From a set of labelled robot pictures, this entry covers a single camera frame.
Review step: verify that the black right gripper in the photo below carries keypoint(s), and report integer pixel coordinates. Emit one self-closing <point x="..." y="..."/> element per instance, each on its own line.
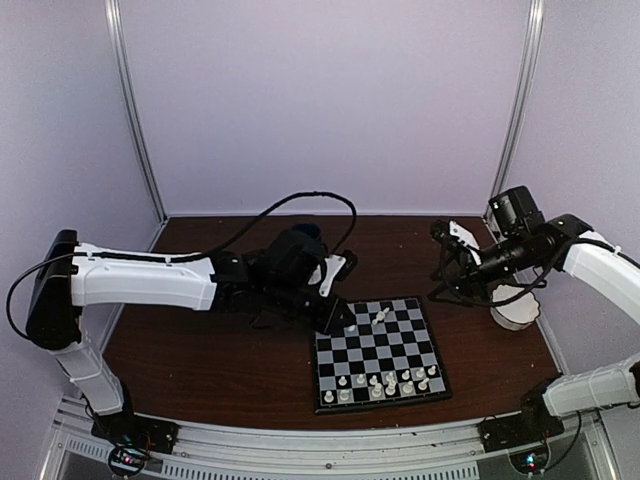
<point x="461" y="277"/>

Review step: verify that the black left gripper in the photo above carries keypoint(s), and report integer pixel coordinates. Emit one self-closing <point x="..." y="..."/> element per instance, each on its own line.
<point x="328" y="320"/>

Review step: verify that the white chess king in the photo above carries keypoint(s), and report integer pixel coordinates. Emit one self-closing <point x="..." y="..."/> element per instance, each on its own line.
<point x="391" y="385"/>

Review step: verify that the white chess bishop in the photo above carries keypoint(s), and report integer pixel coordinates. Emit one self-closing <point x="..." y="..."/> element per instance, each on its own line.
<point x="423" y="385"/>

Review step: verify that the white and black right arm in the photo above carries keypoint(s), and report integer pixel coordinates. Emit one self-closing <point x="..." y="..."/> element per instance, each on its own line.
<point x="555" y="239"/>

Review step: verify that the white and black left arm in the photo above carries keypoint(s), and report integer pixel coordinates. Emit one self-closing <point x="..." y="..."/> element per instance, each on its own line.
<point x="293" y="278"/>

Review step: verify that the black and white chessboard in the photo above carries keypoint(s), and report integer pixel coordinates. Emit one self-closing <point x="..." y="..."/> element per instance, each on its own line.
<point x="403" y="341"/>

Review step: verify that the white scalloped bowl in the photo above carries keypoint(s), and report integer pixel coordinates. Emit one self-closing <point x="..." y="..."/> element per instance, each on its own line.
<point x="516" y="315"/>

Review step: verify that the dark blue mug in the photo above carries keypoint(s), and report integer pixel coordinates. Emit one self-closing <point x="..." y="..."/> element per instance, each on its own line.
<point x="310" y="229"/>

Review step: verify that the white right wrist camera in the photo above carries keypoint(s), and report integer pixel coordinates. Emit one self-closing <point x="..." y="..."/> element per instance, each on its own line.
<point x="451" y="230"/>

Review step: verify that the right aluminium frame post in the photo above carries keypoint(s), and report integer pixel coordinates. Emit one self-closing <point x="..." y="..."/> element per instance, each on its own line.
<point x="528" y="65"/>

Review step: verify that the aluminium frame post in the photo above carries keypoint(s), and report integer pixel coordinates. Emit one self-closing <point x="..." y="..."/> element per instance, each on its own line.
<point x="117" y="37"/>
<point x="528" y="65"/>

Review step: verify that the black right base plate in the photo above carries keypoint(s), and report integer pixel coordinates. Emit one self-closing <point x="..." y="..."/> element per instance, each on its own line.
<point x="509" y="432"/>

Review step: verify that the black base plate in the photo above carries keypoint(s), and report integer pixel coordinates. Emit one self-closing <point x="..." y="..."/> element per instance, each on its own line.
<point x="139" y="432"/>
<point x="509" y="432"/>

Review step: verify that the aluminium front rail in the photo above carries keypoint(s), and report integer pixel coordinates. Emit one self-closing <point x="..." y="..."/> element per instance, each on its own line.
<point x="441" y="451"/>

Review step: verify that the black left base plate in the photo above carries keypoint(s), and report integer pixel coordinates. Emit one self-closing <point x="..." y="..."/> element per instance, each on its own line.
<point x="139" y="432"/>

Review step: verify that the left aluminium frame post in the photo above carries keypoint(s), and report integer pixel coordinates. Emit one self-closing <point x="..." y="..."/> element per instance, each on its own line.
<point x="117" y="37"/>

